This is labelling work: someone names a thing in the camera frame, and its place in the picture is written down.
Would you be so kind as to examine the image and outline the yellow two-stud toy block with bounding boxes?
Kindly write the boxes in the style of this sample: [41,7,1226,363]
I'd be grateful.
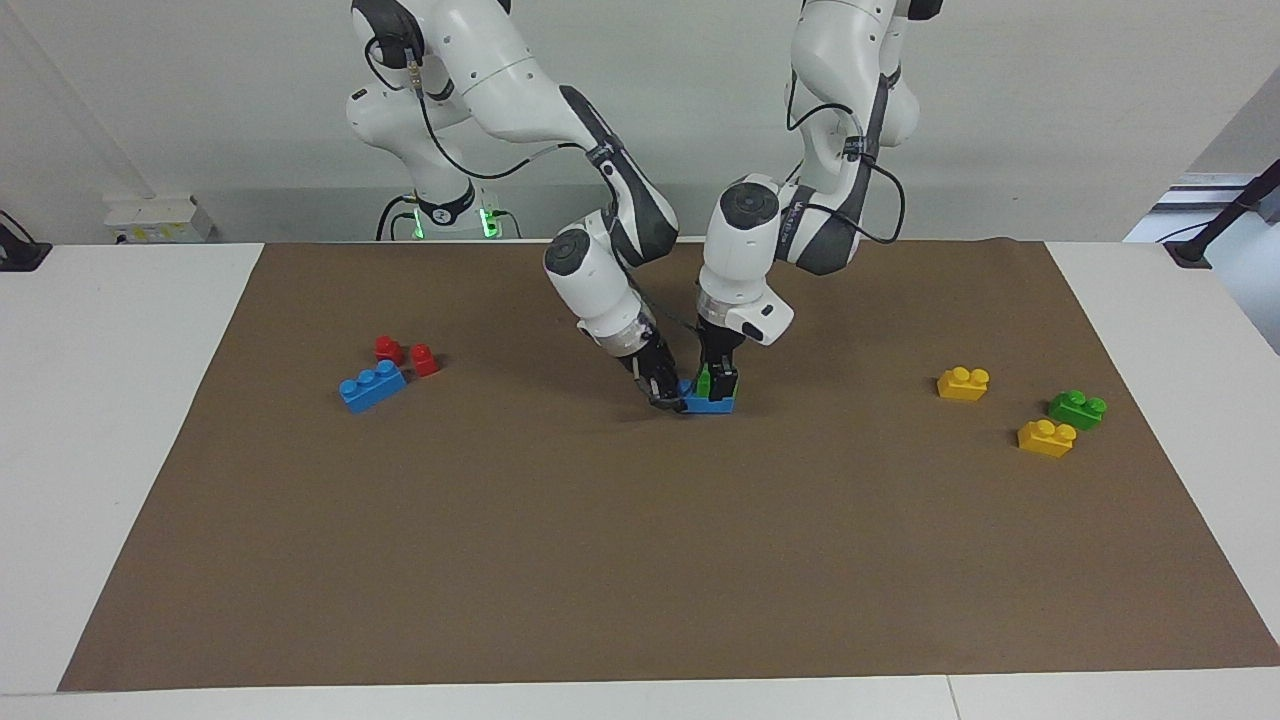
[1017,419,1078,459]
[937,367,991,402]

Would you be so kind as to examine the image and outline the black right base cable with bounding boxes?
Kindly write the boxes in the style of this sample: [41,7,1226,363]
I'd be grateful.
[376,194,417,242]

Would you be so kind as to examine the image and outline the black stand with pole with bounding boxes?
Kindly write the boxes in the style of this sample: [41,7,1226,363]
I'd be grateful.
[1164,160,1280,270]

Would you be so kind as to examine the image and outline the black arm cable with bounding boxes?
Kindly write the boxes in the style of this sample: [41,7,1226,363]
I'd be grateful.
[364,38,603,182]
[786,68,907,247]

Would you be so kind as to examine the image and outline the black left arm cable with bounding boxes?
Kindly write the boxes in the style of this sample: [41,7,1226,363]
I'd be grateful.
[786,68,907,247]

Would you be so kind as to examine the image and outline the white box with labels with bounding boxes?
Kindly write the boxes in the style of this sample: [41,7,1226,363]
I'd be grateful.
[103,194,215,245]

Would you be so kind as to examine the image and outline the black table clamp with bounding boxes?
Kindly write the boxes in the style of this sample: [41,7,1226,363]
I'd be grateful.
[0,212,53,272]

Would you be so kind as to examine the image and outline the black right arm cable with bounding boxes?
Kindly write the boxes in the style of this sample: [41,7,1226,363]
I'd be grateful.
[364,38,603,182]

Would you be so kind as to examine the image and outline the blue three-stud toy block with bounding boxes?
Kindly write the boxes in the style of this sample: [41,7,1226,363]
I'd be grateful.
[338,359,408,414]
[679,380,737,417]

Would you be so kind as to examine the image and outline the brown paper mat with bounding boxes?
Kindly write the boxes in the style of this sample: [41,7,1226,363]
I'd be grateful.
[58,238,1280,693]

